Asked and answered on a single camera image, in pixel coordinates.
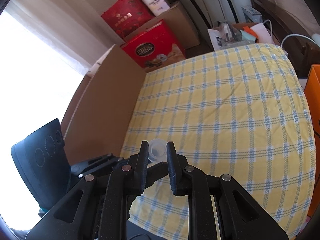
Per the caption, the yellow checkered tablecloth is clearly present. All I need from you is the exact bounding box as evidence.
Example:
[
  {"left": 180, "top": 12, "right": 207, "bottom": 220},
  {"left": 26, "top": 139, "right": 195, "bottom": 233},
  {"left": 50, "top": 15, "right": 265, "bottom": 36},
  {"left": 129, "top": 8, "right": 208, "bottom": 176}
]
[{"left": 121, "top": 43, "right": 316, "bottom": 237}]

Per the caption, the orange cardboard box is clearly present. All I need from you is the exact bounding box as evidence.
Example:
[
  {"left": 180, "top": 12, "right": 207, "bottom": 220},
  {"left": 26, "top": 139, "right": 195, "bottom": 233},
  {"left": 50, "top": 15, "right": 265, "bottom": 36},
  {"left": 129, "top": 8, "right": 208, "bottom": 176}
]
[{"left": 303, "top": 64, "right": 320, "bottom": 218}]

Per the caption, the brown cardboard box behind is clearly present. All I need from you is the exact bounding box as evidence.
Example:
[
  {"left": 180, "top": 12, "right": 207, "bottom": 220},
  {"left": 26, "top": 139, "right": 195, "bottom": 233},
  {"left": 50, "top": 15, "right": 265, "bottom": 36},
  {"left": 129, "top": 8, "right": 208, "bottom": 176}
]
[{"left": 124, "top": 2, "right": 200, "bottom": 49}]

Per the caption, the red chocolate gift box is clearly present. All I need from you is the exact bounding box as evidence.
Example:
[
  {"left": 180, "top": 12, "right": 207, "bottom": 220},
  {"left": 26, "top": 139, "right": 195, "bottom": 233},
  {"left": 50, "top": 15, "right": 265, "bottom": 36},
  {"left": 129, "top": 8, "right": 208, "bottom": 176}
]
[{"left": 121, "top": 20, "right": 185, "bottom": 68}]

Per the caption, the box of clutter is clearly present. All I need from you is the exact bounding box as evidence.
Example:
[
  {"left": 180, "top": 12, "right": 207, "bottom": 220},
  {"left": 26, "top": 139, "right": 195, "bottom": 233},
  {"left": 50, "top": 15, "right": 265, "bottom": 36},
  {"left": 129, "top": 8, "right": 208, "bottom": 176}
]
[{"left": 208, "top": 22, "right": 274, "bottom": 51}]

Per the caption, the pink white tissue pack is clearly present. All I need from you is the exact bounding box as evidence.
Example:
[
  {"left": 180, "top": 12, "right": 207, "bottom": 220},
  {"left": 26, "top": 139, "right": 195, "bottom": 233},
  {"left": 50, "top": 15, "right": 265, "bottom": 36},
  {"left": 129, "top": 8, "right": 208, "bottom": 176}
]
[{"left": 142, "top": 0, "right": 170, "bottom": 16}]

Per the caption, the large brown cardboard box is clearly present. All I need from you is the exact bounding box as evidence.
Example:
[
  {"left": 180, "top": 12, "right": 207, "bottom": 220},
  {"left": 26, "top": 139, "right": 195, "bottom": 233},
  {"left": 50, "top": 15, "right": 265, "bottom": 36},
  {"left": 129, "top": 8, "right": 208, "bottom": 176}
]
[{"left": 61, "top": 45, "right": 146, "bottom": 165}]

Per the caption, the red gift bag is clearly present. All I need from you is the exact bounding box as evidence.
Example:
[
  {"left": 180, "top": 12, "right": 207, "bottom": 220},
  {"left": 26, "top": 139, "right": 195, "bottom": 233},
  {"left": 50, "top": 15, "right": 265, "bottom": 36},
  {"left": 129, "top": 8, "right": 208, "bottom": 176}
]
[{"left": 101, "top": 0, "right": 155, "bottom": 38}]

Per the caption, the small clear plastic cap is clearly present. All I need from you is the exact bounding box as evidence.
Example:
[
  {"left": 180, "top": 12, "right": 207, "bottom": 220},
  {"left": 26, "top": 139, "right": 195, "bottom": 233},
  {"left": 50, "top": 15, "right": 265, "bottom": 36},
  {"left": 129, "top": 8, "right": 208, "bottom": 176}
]
[{"left": 148, "top": 139, "right": 167, "bottom": 163}]

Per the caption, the brown sofa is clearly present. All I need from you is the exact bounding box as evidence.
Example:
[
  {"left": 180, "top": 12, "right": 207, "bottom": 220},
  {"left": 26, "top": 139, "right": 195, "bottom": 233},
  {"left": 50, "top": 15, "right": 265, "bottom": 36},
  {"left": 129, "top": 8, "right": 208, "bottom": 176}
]
[{"left": 251, "top": 0, "right": 319, "bottom": 35}]

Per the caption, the white curtain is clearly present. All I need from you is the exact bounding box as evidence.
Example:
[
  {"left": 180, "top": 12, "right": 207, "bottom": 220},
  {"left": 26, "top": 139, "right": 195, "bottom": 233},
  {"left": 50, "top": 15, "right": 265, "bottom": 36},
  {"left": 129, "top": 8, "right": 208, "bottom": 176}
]
[{"left": 0, "top": 0, "right": 158, "bottom": 81}]

